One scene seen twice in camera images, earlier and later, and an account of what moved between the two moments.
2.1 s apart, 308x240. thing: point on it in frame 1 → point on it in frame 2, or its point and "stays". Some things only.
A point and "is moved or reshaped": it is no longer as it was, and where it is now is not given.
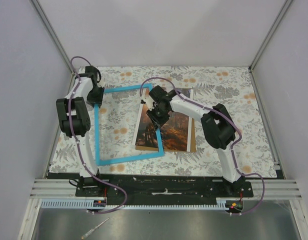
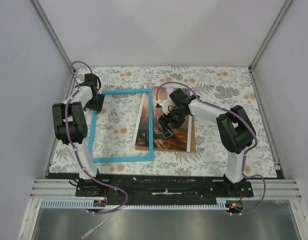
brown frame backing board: x=193 y=143 stays
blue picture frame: x=159 y=153 is moved or reshaped
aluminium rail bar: x=55 y=189 stays
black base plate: x=164 y=189 stays
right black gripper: x=157 y=123 → x=165 y=120
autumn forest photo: x=176 y=134 stays
